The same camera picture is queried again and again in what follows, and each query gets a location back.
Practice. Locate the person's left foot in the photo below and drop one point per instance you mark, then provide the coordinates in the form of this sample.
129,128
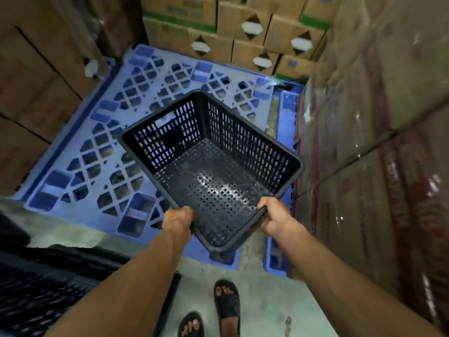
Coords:
192,328

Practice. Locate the black sandal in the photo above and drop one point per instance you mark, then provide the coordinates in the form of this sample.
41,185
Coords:
228,305
191,322

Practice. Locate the stack of plain brown cartons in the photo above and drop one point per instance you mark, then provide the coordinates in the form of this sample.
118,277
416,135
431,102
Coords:
38,84

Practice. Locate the person's right forearm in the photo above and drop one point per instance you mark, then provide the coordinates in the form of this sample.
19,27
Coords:
343,287

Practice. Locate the shrink-wrapped carton stack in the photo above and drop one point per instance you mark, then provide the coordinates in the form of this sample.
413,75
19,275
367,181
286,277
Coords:
379,154

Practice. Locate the person's left hand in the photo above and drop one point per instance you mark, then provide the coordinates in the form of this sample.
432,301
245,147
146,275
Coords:
176,221

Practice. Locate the stack of printed cardboard cartons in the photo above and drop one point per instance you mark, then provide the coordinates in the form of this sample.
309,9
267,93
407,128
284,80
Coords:
242,31

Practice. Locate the person's right hand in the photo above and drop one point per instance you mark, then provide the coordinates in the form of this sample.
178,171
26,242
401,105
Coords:
279,219

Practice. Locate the person's left thumb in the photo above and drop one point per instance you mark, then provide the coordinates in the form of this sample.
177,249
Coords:
189,216

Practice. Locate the large blue plastic pallet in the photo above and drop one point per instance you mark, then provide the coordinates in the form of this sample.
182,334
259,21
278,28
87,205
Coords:
105,150

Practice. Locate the blue pallet under wrapped cartons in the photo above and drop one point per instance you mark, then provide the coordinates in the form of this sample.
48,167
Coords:
277,249

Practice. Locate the person's right thumb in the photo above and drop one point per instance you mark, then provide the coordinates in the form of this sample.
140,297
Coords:
266,204

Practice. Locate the person's left forearm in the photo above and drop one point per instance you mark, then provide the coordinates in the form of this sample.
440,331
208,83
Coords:
129,287

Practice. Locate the black perforated plastic basket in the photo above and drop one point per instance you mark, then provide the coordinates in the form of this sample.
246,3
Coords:
217,185

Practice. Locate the white torn paper piece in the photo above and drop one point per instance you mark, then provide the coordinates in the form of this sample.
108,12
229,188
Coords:
91,68

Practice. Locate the person's foot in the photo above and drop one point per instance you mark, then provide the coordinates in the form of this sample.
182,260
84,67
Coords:
192,328
228,324

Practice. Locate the person's right foot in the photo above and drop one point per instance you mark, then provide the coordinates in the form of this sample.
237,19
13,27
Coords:
228,324

